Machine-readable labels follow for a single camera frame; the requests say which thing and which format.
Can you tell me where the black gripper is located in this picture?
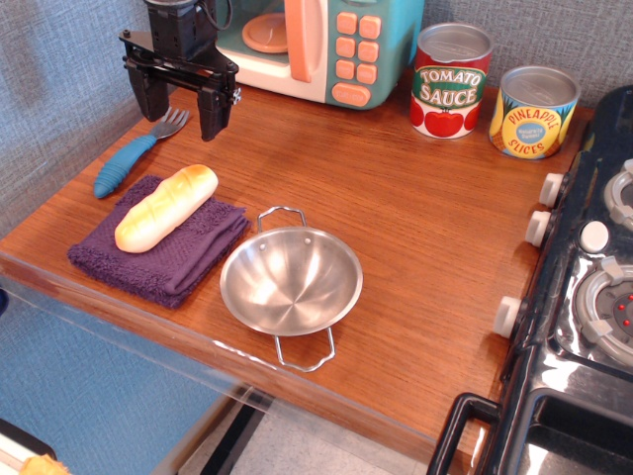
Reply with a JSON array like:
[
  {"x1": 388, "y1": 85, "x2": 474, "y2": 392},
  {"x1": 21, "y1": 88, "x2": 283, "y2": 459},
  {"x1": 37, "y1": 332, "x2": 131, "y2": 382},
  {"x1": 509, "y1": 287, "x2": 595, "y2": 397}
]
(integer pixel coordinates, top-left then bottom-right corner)
[{"x1": 119, "y1": 1, "x2": 241, "y2": 142}]

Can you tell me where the silver metal pot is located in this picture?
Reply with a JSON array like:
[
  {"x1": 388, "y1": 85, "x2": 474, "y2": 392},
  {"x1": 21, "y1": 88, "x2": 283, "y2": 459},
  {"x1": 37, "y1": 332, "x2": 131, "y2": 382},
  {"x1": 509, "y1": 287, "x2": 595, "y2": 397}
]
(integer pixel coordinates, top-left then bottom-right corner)
[{"x1": 220, "y1": 206, "x2": 364, "y2": 373}]

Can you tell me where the orange microwave plate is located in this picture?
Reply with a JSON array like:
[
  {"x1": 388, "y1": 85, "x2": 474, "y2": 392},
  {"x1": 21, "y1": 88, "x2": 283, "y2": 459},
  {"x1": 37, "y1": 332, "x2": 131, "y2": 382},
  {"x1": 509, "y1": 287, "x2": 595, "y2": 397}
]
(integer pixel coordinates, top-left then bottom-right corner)
[{"x1": 241, "y1": 12, "x2": 288, "y2": 54}]

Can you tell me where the purple folded rag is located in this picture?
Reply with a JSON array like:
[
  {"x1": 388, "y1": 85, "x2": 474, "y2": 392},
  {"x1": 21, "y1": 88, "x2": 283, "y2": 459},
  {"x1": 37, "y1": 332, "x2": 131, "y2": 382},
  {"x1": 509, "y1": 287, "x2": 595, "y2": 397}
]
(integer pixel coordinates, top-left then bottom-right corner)
[{"x1": 67, "y1": 175, "x2": 251, "y2": 309}]

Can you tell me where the teal toy microwave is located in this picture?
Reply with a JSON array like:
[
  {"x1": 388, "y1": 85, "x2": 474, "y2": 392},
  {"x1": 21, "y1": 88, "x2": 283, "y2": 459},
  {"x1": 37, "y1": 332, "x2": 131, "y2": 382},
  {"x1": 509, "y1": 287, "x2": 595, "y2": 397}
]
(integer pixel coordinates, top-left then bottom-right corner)
[{"x1": 217, "y1": 1, "x2": 424, "y2": 110}]

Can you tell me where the toy bread loaf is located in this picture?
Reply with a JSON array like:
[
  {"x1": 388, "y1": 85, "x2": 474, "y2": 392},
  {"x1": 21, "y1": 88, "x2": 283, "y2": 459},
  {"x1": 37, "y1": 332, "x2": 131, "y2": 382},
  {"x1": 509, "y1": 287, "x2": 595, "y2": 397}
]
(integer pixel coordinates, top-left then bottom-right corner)
[{"x1": 115, "y1": 164, "x2": 219, "y2": 253}]

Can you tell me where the tomato sauce can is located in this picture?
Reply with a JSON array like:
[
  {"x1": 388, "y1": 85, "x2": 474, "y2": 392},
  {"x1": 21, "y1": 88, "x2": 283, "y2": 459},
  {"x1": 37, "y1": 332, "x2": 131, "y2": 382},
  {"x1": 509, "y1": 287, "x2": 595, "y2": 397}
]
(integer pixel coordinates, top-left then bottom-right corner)
[{"x1": 409, "y1": 23, "x2": 493, "y2": 140}]

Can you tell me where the pineapple slices can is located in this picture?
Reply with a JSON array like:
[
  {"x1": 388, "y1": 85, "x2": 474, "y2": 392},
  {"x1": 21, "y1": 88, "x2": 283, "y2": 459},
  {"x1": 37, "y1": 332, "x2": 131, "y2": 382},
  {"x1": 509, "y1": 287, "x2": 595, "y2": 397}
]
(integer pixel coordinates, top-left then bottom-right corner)
[{"x1": 489, "y1": 65, "x2": 581, "y2": 159}]

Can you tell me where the white stove knob middle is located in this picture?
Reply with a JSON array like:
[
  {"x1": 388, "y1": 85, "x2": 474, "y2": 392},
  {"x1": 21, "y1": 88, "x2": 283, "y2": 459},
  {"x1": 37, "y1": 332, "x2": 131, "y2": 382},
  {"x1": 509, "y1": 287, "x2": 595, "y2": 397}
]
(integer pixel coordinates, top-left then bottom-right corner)
[{"x1": 524, "y1": 211, "x2": 551, "y2": 247}]

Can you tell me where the white stove knob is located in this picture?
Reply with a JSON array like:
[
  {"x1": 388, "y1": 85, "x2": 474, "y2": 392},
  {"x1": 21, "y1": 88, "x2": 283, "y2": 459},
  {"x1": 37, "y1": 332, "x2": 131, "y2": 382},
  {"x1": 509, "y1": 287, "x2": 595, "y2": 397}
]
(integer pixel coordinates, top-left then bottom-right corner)
[
  {"x1": 493, "y1": 296, "x2": 522, "y2": 338},
  {"x1": 524, "y1": 211, "x2": 551, "y2": 247},
  {"x1": 539, "y1": 173, "x2": 565, "y2": 208}
]

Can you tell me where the white stove knob top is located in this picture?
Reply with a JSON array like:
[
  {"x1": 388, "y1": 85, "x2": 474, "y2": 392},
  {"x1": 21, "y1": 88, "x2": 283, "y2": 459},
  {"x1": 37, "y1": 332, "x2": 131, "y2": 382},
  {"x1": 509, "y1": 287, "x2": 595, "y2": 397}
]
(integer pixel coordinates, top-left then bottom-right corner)
[{"x1": 539, "y1": 173, "x2": 565, "y2": 208}]

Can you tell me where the white stove knob bottom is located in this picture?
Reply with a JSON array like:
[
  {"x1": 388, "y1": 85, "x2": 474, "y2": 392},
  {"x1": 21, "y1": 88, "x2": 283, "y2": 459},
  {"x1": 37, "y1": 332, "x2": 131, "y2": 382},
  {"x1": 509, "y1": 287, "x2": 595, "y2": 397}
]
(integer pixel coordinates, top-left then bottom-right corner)
[{"x1": 493, "y1": 296, "x2": 522, "y2": 338}]

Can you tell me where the yellow fuzzy object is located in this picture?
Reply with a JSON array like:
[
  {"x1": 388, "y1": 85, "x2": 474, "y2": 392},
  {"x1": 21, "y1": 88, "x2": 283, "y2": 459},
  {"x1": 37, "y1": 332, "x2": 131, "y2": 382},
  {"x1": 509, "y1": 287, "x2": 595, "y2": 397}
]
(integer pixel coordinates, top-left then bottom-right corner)
[{"x1": 19, "y1": 454, "x2": 70, "y2": 475}]

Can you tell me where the white round stove button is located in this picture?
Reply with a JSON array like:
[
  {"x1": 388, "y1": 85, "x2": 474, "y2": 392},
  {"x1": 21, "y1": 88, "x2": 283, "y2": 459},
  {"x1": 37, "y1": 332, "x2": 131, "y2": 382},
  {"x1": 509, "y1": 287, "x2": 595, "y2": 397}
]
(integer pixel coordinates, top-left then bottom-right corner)
[{"x1": 580, "y1": 221, "x2": 609, "y2": 253}]

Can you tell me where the black toy stove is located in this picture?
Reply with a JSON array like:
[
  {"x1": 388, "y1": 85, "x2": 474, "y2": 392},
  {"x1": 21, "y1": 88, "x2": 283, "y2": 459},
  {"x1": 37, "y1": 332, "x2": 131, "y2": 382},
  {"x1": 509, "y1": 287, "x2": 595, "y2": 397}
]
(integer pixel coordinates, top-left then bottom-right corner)
[{"x1": 469, "y1": 86, "x2": 632, "y2": 474}]

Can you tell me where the blue handled fork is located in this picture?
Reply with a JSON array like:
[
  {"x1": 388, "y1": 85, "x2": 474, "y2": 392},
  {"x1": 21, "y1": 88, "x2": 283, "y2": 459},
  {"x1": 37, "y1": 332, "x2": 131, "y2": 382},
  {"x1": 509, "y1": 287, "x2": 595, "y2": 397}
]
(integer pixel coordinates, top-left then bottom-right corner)
[{"x1": 93, "y1": 107, "x2": 190, "y2": 199}]

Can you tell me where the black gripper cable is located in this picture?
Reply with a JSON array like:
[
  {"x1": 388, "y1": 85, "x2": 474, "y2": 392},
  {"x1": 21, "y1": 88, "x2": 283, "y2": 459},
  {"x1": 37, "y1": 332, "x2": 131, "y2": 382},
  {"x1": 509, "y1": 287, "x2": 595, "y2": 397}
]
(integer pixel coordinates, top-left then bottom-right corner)
[{"x1": 196, "y1": 0, "x2": 233, "y2": 32}]

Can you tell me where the black oven door handle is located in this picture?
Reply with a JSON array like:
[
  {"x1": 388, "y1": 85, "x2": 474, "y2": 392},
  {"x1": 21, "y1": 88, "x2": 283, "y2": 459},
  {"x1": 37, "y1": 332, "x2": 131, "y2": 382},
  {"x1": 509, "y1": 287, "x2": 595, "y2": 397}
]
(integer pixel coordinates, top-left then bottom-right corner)
[{"x1": 427, "y1": 393, "x2": 501, "y2": 475}]

